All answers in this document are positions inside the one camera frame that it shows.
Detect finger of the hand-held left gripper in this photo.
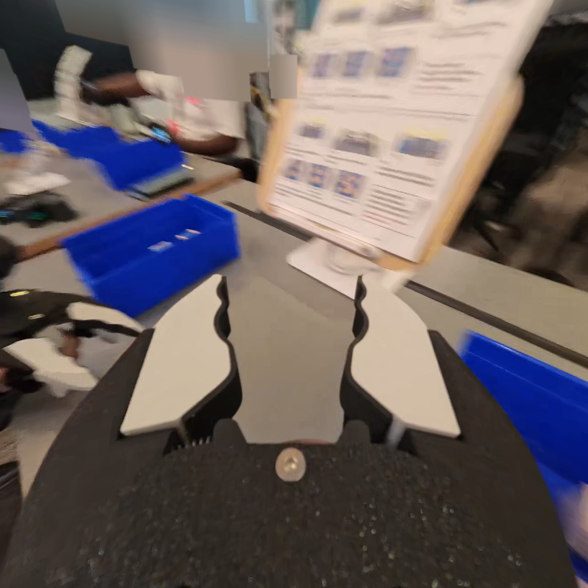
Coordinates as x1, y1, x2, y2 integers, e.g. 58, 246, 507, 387
2, 337, 100, 399
67, 302, 145, 344

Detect person's left hand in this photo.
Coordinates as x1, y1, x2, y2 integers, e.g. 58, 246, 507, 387
59, 332, 82, 363

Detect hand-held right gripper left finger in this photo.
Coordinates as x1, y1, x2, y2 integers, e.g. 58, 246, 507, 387
119, 274, 243, 445

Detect group of wooden cubes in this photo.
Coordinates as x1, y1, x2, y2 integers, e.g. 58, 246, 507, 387
147, 228, 203, 253

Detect grey table with wooden edge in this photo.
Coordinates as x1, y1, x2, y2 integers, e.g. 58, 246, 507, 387
0, 99, 245, 263

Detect white paper sheet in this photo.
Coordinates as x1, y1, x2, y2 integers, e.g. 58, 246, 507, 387
53, 45, 93, 121

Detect white stand with wooden board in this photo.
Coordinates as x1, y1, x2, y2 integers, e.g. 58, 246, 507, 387
256, 0, 555, 300

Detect black display screen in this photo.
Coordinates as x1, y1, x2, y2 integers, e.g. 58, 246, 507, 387
0, 0, 135, 100

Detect printed instruction sheet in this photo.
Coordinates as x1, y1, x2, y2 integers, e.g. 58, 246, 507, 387
266, 0, 553, 263

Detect black digital timer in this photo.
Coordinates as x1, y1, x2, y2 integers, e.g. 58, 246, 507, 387
28, 192, 80, 222
0, 202, 50, 229

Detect blue plastic bin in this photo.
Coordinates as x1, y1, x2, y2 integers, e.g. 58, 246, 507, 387
32, 120, 126, 160
62, 194, 241, 319
458, 330, 588, 580
0, 129, 29, 155
89, 138, 185, 192

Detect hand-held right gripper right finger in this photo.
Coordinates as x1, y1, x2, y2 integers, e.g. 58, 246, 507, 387
340, 274, 462, 449

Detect grey jacket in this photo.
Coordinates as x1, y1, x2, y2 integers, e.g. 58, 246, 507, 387
246, 73, 273, 160

